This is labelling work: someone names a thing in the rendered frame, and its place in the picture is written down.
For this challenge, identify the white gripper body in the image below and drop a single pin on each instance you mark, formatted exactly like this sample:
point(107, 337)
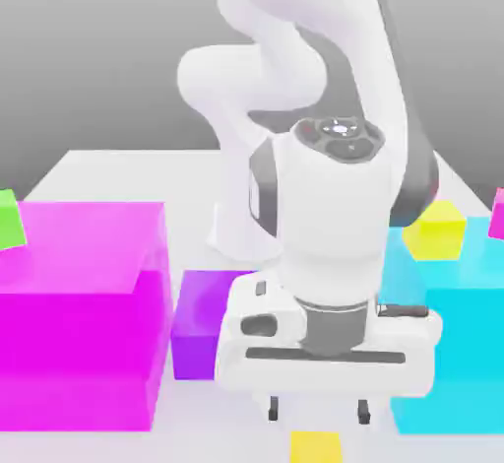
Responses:
point(315, 377)

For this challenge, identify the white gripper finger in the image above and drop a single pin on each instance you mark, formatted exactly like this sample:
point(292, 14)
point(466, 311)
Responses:
point(364, 410)
point(272, 408)

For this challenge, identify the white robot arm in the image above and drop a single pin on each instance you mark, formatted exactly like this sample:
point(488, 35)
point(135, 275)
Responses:
point(334, 203)

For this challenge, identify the small yellow cube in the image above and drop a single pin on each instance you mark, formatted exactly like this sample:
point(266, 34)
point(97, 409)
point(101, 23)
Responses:
point(315, 449)
point(437, 234)

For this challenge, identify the small magenta cube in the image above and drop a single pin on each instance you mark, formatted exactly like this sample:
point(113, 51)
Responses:
point(497, 214)

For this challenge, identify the small green cube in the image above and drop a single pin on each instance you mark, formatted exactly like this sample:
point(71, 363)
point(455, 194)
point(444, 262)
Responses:
point(10, 218)

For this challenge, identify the purple box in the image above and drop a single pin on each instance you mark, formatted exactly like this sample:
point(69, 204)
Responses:
point(195, 329)

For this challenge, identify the large cyan box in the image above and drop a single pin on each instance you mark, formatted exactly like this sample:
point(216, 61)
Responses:
point(468, 344)

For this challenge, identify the large magenta box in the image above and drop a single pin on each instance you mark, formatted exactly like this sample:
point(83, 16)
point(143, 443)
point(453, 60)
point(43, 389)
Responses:
point(78, 333)

